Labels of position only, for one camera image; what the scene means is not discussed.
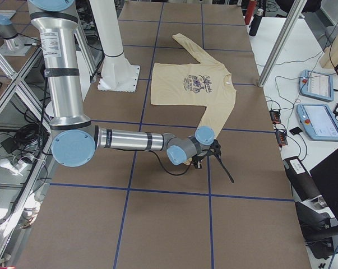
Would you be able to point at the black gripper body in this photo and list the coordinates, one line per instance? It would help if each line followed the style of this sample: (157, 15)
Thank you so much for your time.
(198, 161)

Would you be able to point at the beige long sleeve shirt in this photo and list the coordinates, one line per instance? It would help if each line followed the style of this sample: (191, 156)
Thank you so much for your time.
(207, 83)

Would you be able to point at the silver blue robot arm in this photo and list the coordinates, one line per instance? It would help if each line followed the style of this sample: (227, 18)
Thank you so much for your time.
(14, 43)
(74, 137)

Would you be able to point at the lower orange circuit board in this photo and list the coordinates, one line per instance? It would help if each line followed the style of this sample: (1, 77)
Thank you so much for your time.
(281, 137)

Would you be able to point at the orange circuit board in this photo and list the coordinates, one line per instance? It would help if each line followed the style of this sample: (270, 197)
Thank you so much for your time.
(275, 116)
(281, 137)

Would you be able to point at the upper orange circuit board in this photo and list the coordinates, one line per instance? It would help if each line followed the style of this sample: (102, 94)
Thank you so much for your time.
(275, 116)

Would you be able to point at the brown cylinder device with label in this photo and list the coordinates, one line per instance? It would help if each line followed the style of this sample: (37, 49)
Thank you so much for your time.
(300, 179)

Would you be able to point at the lower blue teach pendant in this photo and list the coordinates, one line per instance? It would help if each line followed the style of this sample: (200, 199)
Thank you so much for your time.
(318, 122)

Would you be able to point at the blue teach pendant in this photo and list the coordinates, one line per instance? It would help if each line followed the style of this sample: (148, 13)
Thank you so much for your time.
(318, 122)
(316, 85)

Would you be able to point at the black computer monitor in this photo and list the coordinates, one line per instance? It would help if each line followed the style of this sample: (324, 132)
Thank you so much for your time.
(325, 177)

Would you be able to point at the upper blue teach pendant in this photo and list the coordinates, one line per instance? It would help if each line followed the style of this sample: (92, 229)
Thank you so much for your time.
(316, 85)

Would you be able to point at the black water bottle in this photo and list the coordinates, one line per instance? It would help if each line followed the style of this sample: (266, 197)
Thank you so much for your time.
(256, 22)

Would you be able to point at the white plastic chair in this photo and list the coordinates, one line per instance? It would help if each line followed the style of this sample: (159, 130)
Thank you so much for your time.
(49, 109)

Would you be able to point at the red water bottle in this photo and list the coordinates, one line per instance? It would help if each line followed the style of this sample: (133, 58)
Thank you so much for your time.
(250, 10)

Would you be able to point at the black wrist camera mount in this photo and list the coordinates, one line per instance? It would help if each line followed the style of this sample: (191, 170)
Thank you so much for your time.
(213, 150)

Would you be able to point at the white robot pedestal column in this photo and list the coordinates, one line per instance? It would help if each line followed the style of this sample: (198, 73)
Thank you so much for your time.
(117, 74)

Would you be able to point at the aluminium frame post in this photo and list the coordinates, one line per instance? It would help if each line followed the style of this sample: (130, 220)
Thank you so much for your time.
(287, 28)

